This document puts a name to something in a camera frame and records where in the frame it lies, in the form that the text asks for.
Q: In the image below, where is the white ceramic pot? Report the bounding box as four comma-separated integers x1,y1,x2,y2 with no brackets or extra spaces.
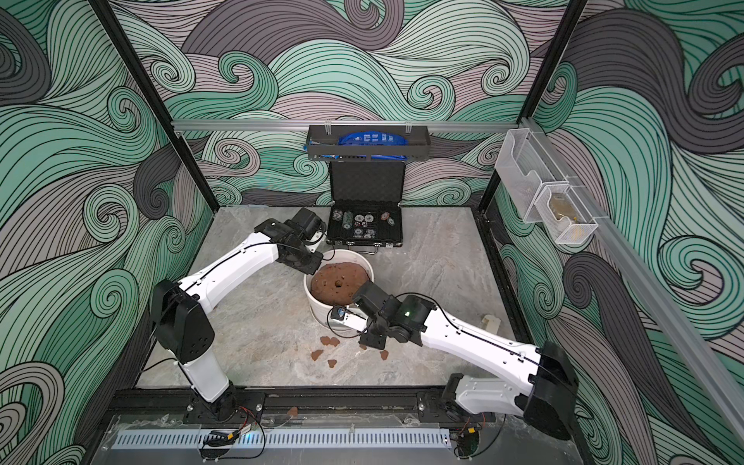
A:
302,249,374,331

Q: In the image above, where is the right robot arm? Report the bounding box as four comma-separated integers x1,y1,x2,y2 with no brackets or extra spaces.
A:
329,281,579,441

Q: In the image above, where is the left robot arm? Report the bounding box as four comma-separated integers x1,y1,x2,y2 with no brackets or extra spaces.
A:
150,208,327,412

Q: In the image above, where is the brown mud in pot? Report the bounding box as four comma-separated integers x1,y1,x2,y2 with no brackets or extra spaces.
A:
310,262,370,306

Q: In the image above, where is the black poker chip case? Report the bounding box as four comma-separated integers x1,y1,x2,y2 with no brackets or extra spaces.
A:
327,161,406,248

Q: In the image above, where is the small white object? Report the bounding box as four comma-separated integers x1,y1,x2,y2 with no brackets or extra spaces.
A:
482,314,502,334

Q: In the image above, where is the blue item in tray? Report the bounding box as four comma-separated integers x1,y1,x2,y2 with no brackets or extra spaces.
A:
337,131,408,146

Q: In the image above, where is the small clear plastic bin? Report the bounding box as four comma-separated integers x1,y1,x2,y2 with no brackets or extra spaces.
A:
534,183,599,246

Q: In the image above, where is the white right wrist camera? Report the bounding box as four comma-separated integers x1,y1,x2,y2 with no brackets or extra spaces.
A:
329,306,367,332

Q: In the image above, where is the white perforated cable duct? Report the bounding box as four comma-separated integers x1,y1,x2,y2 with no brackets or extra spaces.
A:
112,427,451,451

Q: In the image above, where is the black wall shelf tray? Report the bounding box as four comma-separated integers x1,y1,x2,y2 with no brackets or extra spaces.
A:
304,124,431,162

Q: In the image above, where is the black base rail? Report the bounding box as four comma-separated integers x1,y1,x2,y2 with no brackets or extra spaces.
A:
106,386,501,428

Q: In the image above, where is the aluminium wall rail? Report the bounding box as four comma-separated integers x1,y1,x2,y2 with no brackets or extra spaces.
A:
172,118,518,134

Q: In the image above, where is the clear plastic wall bin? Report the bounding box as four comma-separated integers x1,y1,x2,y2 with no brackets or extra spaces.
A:
495,128,568,223

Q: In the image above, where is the side aluminium rail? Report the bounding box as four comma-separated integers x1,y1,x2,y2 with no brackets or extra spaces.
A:
519,117,743,442

